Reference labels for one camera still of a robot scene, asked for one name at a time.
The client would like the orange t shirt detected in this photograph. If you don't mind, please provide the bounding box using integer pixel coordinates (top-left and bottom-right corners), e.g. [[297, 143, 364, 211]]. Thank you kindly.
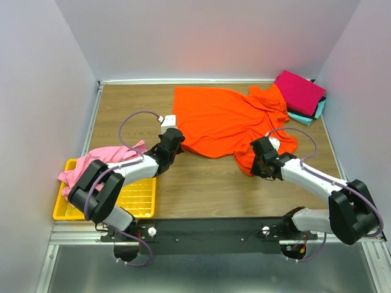
[[172, 85, 298, 175]]

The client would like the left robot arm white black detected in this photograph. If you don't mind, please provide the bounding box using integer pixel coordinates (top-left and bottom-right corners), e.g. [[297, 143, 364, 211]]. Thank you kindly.
[[68, 128, 185, 241]]

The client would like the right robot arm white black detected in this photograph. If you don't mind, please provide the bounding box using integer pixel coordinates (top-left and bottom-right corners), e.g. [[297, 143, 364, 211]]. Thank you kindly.
[[250, 137, 384, 245]]

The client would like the pink t shirt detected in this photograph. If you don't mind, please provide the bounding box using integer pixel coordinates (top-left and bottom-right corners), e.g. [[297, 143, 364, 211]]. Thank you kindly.
[[58, 146, 139, 200]]

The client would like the folded teal t shirt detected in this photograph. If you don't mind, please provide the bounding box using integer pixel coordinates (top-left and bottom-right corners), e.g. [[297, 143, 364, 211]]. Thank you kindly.
[[289, 115, 314, 126]]

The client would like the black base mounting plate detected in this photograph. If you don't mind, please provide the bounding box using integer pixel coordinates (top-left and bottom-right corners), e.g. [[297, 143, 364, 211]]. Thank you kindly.
[[101, 217, 318, 263]]

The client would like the folded magenta t shirt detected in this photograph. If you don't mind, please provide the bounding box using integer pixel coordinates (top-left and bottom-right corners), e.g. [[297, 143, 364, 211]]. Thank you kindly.
[[274, 70, 326, 115]]

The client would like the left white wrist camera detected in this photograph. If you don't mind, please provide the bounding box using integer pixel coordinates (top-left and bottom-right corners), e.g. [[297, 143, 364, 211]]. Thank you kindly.
[[157, 115, 177, 134]]

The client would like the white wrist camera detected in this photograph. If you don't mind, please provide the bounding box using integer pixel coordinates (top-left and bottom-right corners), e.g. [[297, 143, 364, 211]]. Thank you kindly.
[[157, 115, 177, 134], [266, 136, 280, 151]]

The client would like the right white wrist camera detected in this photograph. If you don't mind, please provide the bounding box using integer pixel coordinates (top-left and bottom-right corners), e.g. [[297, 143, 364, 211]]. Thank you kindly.
[[266, 136, 280, 151]]

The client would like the aluminium frame rail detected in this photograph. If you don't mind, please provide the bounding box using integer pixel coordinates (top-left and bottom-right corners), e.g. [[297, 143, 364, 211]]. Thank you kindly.
[[49, 221, 385, 245]]

